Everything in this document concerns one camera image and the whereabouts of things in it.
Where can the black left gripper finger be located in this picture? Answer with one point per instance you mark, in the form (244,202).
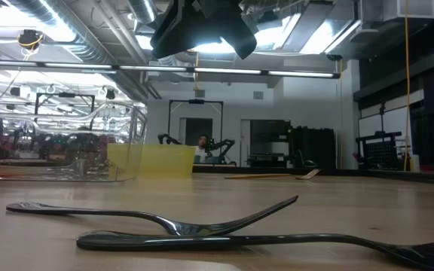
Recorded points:
(175,34)
(241,37)

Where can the gold fork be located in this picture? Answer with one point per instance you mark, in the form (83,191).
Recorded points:
(254,175)

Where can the black background robot arm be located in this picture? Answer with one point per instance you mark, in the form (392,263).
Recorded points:
(170,139)
(222,146)

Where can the long led light bar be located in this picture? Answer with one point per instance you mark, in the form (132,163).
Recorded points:
(89,66)

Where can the black shelf unit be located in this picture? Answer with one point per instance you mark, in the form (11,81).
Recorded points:
(269,143)

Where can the person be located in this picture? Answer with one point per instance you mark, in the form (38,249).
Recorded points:
(202,143)

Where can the yellow plastic bin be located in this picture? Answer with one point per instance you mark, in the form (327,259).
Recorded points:
(164,162)

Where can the black cabinet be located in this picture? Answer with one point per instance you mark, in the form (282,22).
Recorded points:
(315,150)

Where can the clear plastic bin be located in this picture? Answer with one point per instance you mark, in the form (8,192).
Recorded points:
(70,124)

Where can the white board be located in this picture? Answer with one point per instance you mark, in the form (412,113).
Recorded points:
(398,120)

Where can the black pegboard cart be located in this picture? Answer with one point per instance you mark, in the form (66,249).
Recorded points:
(381,154)

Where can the black fork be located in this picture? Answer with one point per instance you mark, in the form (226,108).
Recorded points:
(202,241)
(89,212)

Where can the small silver ceiling duct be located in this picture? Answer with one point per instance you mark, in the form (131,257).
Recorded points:
(141,9)

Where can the grey wall vent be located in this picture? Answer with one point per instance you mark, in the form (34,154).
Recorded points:
(258,95)

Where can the large silver ceiling duct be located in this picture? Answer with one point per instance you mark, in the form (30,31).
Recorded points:
(89,49)

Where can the black frame stand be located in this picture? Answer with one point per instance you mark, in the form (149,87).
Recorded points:
(169,124)

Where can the black ceiling camera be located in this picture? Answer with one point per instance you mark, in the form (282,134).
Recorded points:
(29,39)

